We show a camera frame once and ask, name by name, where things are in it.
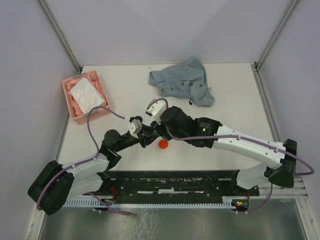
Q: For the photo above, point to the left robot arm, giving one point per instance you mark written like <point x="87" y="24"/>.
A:
<point x="58" y="183"/>

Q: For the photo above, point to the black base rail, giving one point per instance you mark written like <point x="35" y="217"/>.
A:
<point x="173" y="187"/>

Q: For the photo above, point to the right aluminium frame post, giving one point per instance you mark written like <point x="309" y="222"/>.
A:
<point x="280" y="27"/>

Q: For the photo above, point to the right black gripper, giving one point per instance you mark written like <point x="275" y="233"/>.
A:
<point x="159" y="128"/>

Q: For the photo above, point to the aluminium frame post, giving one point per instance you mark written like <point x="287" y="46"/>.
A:
<point x="280" y="27"/>
<point x="59" y="34"/>

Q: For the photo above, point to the pink plastic basket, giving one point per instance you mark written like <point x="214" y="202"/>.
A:
<point x="97" y="113"/>

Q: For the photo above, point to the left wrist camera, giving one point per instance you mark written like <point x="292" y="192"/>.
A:
<point x="134" y="126"/>

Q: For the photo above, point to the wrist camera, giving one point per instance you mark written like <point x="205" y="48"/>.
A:
<point x="155" y="109"/>
<point x="134" y="126"/>

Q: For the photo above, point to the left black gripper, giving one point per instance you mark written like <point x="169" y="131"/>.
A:
<point x="146" y="135"/>

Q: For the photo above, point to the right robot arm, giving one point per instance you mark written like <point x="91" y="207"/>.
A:
<point x="277" y="162"/>

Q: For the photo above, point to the left aluminium frame post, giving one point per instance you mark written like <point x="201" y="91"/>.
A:
<point x="59" y="34"/>

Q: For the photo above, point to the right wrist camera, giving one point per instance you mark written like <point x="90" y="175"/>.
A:
<point x="155" y="109"/>

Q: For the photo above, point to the white folded cloth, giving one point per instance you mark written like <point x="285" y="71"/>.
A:
<point x="86" y="94"/>

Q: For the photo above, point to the blue denim jacket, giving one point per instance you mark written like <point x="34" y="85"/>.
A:
<point x="185" y="80"/>

